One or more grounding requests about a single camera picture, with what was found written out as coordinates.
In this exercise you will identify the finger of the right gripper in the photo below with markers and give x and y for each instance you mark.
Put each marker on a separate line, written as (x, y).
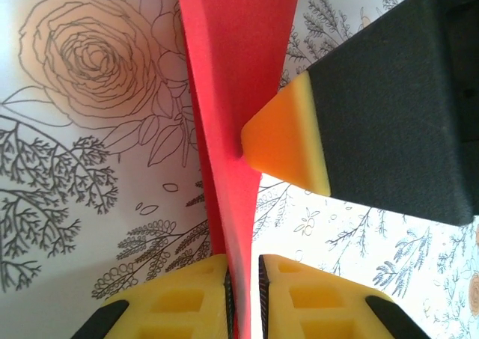
(374, 122)

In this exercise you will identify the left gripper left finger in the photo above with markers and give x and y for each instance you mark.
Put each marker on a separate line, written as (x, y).
(179, 305)

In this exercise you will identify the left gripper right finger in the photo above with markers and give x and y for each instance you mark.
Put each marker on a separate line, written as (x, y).
(318, 309)

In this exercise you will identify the red square paper sheet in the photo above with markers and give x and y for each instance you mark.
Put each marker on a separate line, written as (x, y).
(232, 92)

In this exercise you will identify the floral patterned table mat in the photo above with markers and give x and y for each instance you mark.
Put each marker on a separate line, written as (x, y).
(75, 167)

